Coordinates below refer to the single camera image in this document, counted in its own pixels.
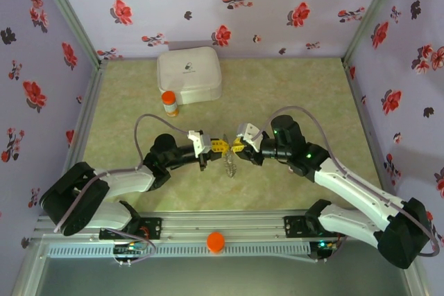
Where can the aluminium side rail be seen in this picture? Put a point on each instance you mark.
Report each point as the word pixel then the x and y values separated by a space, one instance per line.
pixel 86 112
pixel 364 119

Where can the orange round cap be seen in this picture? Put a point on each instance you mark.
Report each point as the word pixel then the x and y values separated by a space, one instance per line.
pixel 215 242

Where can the white medicine box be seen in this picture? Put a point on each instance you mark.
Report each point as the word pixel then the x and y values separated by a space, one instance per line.
pixel 189 74

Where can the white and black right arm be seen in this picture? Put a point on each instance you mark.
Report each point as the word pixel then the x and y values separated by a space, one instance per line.
pixel 357 188

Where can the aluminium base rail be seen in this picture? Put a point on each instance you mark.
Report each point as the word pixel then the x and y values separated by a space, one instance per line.
pixel 222 221

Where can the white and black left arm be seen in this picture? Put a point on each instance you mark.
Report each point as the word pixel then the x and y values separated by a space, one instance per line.
pixel 121 180

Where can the pill bottle with orange cap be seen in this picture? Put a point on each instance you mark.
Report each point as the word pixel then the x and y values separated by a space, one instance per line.
pixel 170 102

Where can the aluminium corner post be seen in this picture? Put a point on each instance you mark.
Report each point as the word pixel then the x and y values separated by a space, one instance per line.
pixel 374 5
pixel 66 8

